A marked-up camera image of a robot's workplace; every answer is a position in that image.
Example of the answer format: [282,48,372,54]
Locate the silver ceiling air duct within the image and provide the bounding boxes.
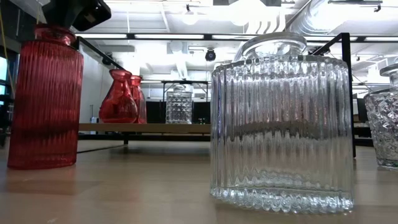
[284,0,346,35]

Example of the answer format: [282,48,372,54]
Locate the black round rig camera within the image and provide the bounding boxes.
[204,48,217,62]

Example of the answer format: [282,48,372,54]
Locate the red bulbous ribbed glass vase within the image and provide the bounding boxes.
[98,68,139,124]

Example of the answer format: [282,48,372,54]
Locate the large glass window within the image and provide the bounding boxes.
[0,55,10,97]

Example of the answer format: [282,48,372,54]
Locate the clear large ribbed glass vase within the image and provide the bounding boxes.
[210,32,355,215]

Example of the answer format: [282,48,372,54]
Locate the red ribbed cylinder glass vase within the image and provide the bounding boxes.
[6,24,85,170]

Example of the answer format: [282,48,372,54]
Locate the clear studded square glass vase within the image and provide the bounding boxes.
[165,83,193,125]

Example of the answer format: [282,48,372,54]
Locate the black rectangular panel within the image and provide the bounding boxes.
[146,101,212,124]

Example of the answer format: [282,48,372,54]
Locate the clear faceted wide glass vase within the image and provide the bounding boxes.
[363,63,398,171]

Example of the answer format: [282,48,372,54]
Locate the long white light bar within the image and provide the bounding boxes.
[76,32,398,43]

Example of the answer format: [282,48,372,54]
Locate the wooden shelf with black frame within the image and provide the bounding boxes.
[74,32,358,158]

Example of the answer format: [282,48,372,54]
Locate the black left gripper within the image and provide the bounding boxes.
[39,0,112,32]

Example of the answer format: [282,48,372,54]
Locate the red cone-shaped glass vase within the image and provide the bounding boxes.
[129,75,147,124]

